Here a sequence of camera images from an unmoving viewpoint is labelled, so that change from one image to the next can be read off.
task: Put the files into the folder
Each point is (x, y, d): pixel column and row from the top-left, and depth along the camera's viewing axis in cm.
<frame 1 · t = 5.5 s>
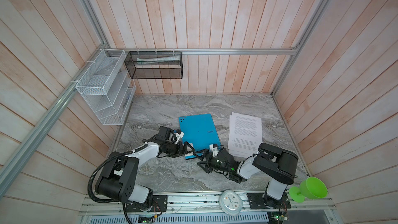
left hand: (188, 154, 84), fingers open
right hand: (194, 159, 82), fingers open
blue black file folder: (199, 131, 100), point 2 cm above the table
white printed paper stack: (245, 135, 100), on the table

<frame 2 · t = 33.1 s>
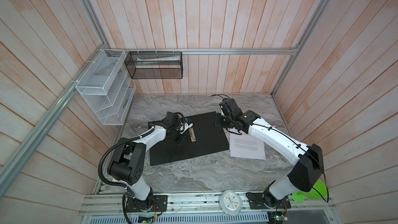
left hand: (185, 140, 91), fingers open
right hand: (213, 120, 82), fingers closed
blue black file folder: (209, 138, 97), on the table
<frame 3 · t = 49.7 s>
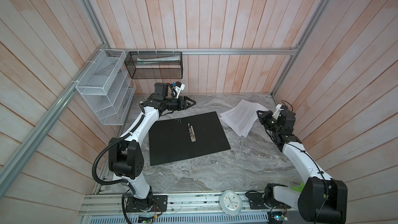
left hand: (193, 105, 80), fingers open
right hand: (256, 110, 83), fingers closed
white printed paper stack: (242, 116, 97), point 10 cm above the table
the other named things where they were.

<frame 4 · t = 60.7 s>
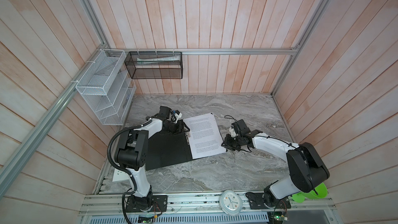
left hand: (186, 132, 93), fingers open
right hand: (221, 144, 90), fingers closed
blue black file folder: (162, 153, 88), point 4 cm above the table
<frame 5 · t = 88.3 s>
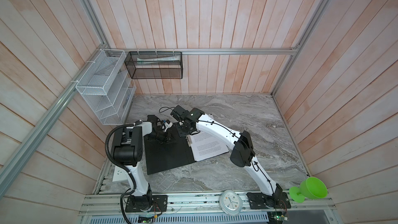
left hand: (176, 142, 92), fingers closed
right hand: (182, 132, 88), fingers closed
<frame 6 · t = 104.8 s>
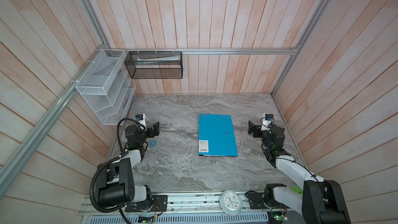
left hand: (153, 124, 90), fingers open
right hand: (257, 120, 87), fingers open
blue black file folder: (216, 135, 100), on the table
